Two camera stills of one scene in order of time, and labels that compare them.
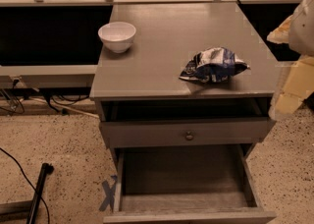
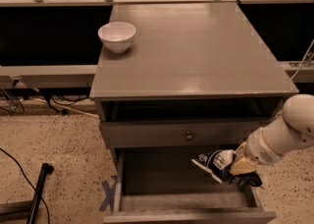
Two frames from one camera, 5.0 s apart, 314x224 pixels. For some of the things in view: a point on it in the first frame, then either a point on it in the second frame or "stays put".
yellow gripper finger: (298, 84) → (241, 165)
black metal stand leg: (47, 169) stays put
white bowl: (118, 36) stays put
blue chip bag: (214, 65) → (219, 163)
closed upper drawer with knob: (186, 133) stays put
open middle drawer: (185, 184) stays put
